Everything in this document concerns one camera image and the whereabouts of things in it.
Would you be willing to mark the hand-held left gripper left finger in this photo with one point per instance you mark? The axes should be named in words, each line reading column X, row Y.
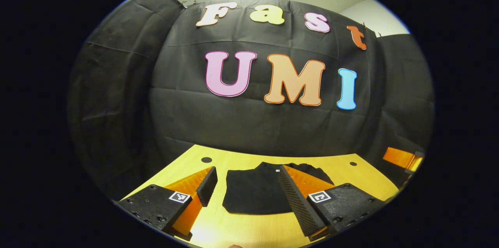
column 206, row 187

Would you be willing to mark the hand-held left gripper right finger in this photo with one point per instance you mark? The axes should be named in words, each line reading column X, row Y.
column 296, row 201

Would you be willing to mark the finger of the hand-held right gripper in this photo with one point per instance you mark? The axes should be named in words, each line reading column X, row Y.
column 397, row 157

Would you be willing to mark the black button shirt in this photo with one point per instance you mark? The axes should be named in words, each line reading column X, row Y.
column 253, row 189

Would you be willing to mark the black backdrop cloth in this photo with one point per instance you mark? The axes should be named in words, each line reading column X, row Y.
column 117, row 84

